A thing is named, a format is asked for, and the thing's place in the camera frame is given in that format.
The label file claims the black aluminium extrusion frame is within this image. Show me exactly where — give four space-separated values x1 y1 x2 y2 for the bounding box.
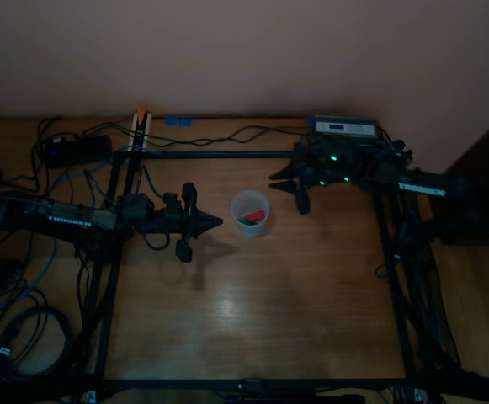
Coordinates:
73 149 487 404

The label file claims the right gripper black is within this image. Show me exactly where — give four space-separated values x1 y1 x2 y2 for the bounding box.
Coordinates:
268 141 357 215

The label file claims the blue clamp handle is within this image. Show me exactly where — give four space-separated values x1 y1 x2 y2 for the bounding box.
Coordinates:
378 140 407 161

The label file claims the blue network cable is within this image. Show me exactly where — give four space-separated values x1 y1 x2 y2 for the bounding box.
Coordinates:
27 157 117 295

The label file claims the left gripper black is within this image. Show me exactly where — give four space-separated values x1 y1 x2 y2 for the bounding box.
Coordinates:
151 182 224 263

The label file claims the black power brick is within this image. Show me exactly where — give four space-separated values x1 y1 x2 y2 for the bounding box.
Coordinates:
40 133 114 170

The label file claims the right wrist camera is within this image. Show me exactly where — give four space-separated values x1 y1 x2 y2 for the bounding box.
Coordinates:
309 142 333 167

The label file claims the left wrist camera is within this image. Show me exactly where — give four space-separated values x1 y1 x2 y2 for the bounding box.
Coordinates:
162 191 183 214

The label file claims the coiled black cable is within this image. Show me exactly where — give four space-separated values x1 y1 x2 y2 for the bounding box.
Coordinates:
0 290 77 380

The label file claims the silver power supply box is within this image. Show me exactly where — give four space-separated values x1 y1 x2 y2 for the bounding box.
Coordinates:
306 114 380 148

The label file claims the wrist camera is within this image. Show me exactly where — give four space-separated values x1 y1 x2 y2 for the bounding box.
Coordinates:
309 142 333 167
162 191 183 214

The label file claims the translucent plastic cup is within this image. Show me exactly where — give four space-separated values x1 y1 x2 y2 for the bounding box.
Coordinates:
230 189 271 240

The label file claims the black power cable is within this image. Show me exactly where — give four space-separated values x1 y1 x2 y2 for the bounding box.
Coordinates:
141 123 312 149

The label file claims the white power strip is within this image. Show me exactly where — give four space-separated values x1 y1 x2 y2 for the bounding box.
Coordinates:
130 107 154 153

